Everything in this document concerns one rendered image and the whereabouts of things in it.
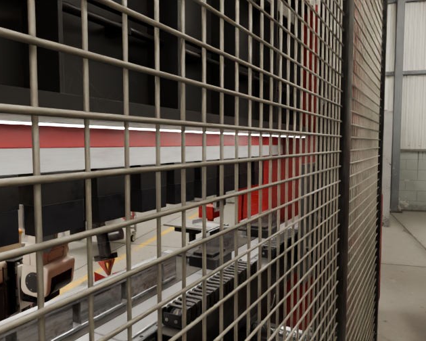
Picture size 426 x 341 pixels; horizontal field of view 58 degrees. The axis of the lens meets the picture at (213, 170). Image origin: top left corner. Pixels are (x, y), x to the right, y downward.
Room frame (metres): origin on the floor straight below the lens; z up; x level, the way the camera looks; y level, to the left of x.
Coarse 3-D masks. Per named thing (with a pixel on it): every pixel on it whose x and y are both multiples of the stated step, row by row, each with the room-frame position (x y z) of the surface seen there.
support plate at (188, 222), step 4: (176, 220) 2.04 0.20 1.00; (180, 220) 2.04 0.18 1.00; (188, 220) 2.04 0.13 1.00; (192, 220) 2.04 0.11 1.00; (164, 224) 1.95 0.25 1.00; (168, 224) 1.94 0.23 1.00; (172, 224) 1.94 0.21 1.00; (176, 224) 1.94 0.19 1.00; (180, 224) 1.94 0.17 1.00; (188, 224) 1.94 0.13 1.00; (188, 228) 1.88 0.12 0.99; (192, 228) 1.86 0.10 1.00; (196, 228) 1.85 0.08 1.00; (200, 228) 1.85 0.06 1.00; (208, 228) 1.85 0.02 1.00
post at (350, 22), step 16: (336, 0) 0.66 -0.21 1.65; (352, 0) 0.67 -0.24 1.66; (336, 16) 0.66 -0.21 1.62; (352, 16) 0.67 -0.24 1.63; (320, 32) 0.67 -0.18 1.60; (336, 32) 0.66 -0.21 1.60; (352, 32) 0.68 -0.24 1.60; (320, 48) 0.67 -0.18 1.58; (336, 48) 0.66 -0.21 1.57; (352, 48) 0.68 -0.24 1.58; (320, 64) 0.67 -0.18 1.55; (352, 64) 0.69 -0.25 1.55; (320, 80) 0.67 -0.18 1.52; (320, 112) 0.67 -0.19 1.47; (336, 160) 0.65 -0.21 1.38; (336, 176) 0.65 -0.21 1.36; (320, 240) 0.67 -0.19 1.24; (320, 256) 0.66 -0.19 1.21; (320, 272) 0.66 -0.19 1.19; (320, 288) 0.66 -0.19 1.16; (336, 288) 0.65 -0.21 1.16; (320, 304) 0.66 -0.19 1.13; (336, 304) 0.65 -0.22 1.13; (320, 320) 0.66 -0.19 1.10; (336, 320) 0.65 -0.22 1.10
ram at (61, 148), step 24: (0, 144) 0.87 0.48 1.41; (24, 144) 0.93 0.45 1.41; (48, 144) 0.99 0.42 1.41; (72, 144) 1.05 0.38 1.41; (96, 144) 1.13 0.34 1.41; (120, 144) 1.22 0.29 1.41; (144, 144) 1.32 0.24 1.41; (168, 144) 1.45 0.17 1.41; (192, 144) 1.60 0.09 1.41; (216, 144) 1.78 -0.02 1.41; (240, 144) 2.01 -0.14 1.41; (264, 144) 2.32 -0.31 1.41; (0, 168) 0.87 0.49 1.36; (24, 168) 0.92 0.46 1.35; (48, 168) 0.98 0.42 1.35; (72, 168) 1.05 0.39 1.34
